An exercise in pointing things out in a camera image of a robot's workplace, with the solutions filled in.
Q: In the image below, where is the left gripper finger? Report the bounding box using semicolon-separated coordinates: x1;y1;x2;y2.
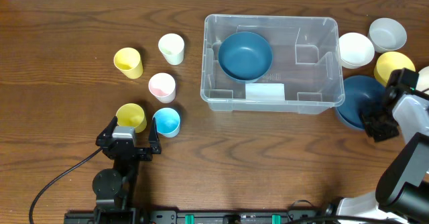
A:
148;117;162;154
97;116;117;140

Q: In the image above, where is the dark blue bowl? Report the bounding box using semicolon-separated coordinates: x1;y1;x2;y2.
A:
218;32;273;83
334;75;385;131

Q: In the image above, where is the cream large bowl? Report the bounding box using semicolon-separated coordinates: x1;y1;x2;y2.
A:
416;66;429;94

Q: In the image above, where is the yellow small bowl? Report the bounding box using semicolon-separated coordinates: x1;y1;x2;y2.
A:
374;52;416;87

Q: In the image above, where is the white small bowl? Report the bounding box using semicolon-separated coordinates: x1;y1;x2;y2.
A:
339;32;375;69

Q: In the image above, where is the grey small bowl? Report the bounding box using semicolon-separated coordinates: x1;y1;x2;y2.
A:
367;17;408;54

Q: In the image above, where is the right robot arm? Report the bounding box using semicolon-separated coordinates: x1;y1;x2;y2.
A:
325;68;428;223

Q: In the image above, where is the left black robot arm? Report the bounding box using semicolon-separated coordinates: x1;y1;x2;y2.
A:
93;117;162;223

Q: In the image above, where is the clear plastic storage container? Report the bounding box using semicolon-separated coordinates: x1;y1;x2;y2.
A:
200;14;345;114

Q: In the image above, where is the yellow cup lower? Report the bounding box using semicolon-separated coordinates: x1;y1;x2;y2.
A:
116;103;147;133

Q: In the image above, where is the yellow cup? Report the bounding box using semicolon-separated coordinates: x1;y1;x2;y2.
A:
113;48;143;79
116;103;147;133

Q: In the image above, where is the light blue cup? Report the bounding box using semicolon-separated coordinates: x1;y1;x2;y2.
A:
153;107;181;138

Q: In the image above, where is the pink cup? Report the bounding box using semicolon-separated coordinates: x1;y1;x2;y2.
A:
148;72;176;103

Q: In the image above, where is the yellow cup upper left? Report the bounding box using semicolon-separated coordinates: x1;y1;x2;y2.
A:
113;48;143;79

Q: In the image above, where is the pale green cup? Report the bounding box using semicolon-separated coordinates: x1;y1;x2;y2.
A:
158;33;185;65

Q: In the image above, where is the white label sticker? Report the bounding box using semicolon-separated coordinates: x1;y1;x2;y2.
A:
245;83;285;101

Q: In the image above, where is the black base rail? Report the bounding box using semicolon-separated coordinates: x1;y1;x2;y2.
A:
64;208;321;224

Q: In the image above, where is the left black cable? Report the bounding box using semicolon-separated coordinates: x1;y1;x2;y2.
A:
28;146;103;224

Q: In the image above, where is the black cable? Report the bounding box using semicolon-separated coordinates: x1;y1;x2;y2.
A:
288;199;319;212
28;146;103;224

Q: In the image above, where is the right black cable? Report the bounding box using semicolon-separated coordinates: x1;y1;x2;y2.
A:
288;199;319;212

